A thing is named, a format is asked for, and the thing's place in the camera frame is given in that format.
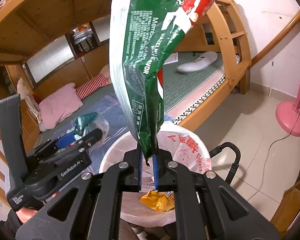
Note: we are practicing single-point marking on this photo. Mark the pink pillow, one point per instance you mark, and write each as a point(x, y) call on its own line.
point(58, 106)

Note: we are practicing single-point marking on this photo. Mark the yellow snack bag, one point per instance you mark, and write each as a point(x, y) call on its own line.
point(158, 201)

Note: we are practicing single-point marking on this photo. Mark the dark green foil wrapper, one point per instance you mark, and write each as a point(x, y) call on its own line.
point(82, 123)

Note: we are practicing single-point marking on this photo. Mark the white flat board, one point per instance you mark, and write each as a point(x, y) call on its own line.
point(173, 58)

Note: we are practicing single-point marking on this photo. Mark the white trash bin with liner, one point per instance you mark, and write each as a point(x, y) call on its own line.
point(185, 147)

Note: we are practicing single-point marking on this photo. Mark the stack of papers on shelf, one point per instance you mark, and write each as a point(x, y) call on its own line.
point(83, 39)

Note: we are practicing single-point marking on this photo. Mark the person's left hand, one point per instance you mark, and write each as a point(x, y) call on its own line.
point(26, 213)

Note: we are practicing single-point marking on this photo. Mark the wooden bunk bed frame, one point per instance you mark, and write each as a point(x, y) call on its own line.
point(26, 26)

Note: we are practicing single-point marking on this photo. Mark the wooden stair handrail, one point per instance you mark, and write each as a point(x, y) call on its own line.
point(278, 38)

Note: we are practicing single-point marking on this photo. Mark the green bed mat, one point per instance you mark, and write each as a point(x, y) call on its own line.
point(177, 86)

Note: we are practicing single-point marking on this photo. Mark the striped plush doll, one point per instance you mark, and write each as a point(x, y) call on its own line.
point(97, 82)

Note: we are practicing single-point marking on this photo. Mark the green wafer wrapper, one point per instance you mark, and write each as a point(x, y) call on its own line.
point(143, 34)

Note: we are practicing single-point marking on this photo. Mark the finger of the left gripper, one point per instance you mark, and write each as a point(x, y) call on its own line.
point(65, 140)

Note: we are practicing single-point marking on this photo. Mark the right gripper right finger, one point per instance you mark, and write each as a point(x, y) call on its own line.
point(207, 207)

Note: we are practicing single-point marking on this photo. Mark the white handheld appliance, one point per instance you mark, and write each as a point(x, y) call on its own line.
point(202, 62)

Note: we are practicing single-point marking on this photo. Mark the clear plastic wrapper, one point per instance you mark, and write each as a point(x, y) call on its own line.
point(102, 124)

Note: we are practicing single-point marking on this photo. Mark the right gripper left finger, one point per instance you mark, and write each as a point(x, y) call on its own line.
point(89, 208)

